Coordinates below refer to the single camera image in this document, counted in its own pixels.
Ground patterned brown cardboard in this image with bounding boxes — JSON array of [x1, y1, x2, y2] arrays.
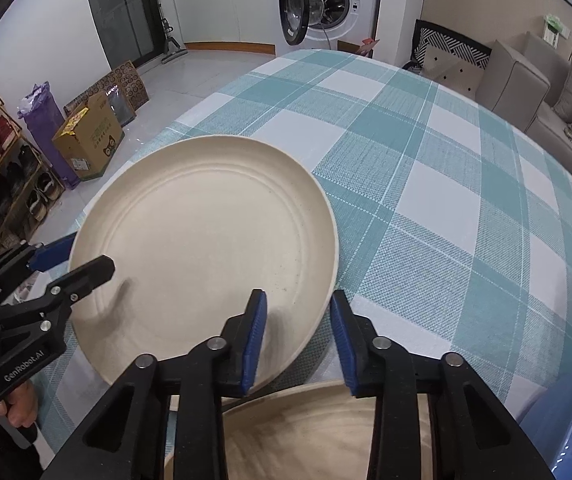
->
[[63, 60, 149, 123]]

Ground brown cardboard box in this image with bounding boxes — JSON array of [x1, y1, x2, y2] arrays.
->
[[52, 91, 126, 181]]

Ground upright vacuum cleaner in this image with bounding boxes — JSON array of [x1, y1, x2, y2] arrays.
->
[[156, 0, 189, 65]]

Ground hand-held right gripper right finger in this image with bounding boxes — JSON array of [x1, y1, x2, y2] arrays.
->
[[330, 290, 551, 480]]

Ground white kitchen base cabinets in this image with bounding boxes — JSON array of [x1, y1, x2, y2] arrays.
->
[[168, 0, 279, 56]]

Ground red paper packet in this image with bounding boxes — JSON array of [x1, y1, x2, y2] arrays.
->
[[356, 37, 383, 58]]

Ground white washing machine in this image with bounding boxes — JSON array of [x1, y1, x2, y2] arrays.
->
[[269, 0, 384, 53]]

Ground person's left hand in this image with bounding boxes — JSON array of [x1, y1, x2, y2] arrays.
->
[[0, 380, 39, 428]]

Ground dark glass door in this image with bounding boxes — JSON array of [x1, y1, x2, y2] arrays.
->
[[82, 0, 167, 68]]

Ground shoe rack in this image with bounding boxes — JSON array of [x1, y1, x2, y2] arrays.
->
[[0, 62, 67, 261]]

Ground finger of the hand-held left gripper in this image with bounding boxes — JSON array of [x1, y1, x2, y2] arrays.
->
[[0, 234, 74, 301], [0, 256, 116, 326]]

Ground dark blue bowl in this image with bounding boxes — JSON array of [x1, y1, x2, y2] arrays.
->
[[516, 332, 572, 480]]

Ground patterned fabric storage box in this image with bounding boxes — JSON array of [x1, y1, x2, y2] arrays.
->
[[406, 19, 492, 101]]

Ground beige sofa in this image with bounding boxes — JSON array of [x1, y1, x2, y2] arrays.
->
[[476, 32, 572, 181]]

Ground cream plate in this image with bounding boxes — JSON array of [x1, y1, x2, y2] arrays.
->
[[163, 380, 434, 480], [68, 135, 341, 397]]

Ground purple plastic bag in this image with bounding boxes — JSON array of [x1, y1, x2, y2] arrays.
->
[[19, 82, 82, 191]]

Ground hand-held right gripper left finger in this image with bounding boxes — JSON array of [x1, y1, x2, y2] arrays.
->
[[53, 288, 268, 480]]

